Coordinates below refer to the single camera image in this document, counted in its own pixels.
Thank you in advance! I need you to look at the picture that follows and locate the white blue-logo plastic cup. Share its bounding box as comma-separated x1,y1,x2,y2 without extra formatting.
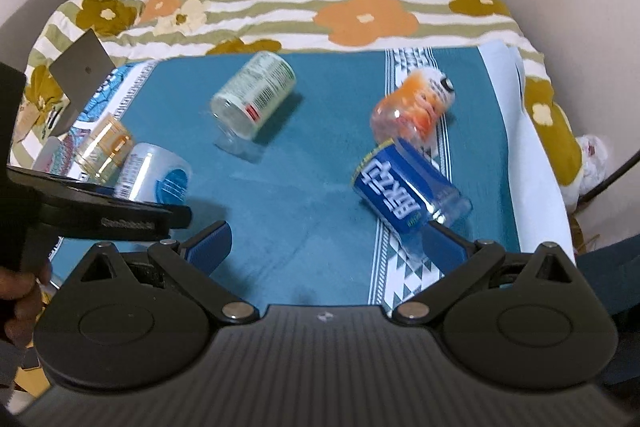
114,143,192,205

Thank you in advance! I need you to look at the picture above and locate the clear orange-label cup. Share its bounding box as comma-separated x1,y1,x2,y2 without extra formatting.
74,114,134,184

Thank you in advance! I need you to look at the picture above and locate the blue label plastic cup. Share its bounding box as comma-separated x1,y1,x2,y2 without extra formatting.
352,139,472,236

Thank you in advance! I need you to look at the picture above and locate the clear orange-print cup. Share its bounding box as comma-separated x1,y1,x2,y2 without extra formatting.
370,67,456,148

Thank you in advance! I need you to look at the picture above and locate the clear white-label cup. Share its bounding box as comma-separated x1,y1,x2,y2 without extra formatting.
210,51,296,140

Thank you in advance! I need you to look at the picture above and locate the person's left hand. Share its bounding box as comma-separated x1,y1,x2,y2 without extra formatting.
1,262,51,348

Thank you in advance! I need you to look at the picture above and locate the white board under cloth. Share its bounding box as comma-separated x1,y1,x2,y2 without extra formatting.
478,41,574,258

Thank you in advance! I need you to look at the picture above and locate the grey laptop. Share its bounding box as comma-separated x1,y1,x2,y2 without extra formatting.
49,29,115,136

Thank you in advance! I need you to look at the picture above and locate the teal patterned cloth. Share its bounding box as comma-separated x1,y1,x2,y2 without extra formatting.
48,48,518,308

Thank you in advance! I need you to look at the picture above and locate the grey headboard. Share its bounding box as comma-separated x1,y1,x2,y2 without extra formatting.
1,0,68,72

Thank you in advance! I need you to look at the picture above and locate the floral striped duvet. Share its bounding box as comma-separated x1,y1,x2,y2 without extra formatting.
11,0,584,187

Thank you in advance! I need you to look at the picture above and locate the black cable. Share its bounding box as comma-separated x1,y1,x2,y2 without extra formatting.
579,149,640,205

